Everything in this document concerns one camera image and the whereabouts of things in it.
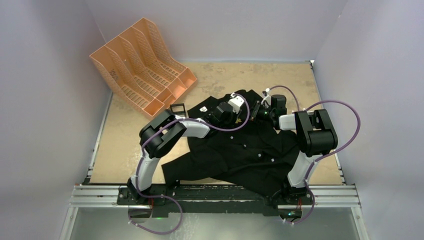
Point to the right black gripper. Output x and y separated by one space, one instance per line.
255 111

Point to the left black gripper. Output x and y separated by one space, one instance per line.
232 113

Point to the black button shirt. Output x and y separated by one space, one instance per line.
255 157

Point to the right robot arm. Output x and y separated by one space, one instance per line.
315 135

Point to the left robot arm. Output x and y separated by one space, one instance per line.
163 132

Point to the orange plastic file organizer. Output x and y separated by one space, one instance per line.
138 67

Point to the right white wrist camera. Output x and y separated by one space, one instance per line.
266 101

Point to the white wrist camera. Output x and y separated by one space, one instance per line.
236 102
266 101

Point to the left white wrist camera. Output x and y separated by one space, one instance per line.
236 102

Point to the small black rectangular frame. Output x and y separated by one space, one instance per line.
178 109

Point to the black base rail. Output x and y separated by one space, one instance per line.
214 199

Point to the aluminium frame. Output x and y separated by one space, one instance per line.
93 214

